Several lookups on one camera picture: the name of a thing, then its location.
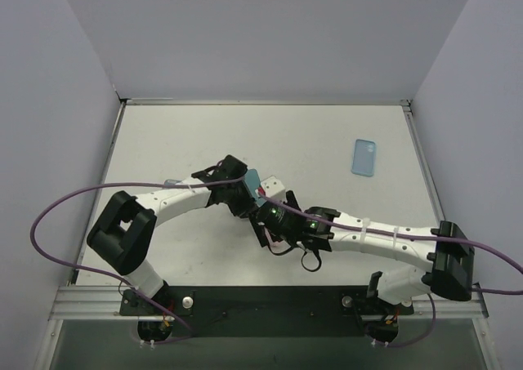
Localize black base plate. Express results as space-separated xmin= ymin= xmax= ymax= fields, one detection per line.
xmin=128 ymin=289 xmax=413 ymax=341

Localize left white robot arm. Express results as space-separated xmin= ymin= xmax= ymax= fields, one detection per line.
xmin=87 ymin=155 xmax=261 ymax=314

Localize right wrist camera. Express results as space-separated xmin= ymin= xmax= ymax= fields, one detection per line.
xmin=261 ymin=176 xmax=286 ymax=201

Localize aluminium front rail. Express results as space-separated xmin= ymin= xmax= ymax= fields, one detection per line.
xmin=48 ymin=284 xmax=489 ymax=321

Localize purple cable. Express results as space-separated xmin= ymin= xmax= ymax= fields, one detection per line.
xmin=257 ymin=192 xmax=523 ymax=349
xmin=31 ymin=177 xmax=246 ymax=345

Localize light blue phone case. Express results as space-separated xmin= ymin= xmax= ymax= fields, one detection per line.
xmin=351 ymin=139 xmax=377 ymax=177

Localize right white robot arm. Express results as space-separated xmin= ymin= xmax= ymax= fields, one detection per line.
xmin=249 ymin=192 xmax=475 ymax=305

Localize teal phone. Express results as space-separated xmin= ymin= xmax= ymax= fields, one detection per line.
xmin=243 ymin=169 xmax=266 ymax=207

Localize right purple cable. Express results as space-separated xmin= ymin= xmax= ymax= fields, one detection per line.
xmin=257 ymin=192 xmax=523 ymax=349

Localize dark teal phone case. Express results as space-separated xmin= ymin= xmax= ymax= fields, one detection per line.
xmin=163 ymin=179 xmax=180 ymax=187

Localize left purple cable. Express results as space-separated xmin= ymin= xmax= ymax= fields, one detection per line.
xmin=31 ymin=177 xmax=246 ymax=345

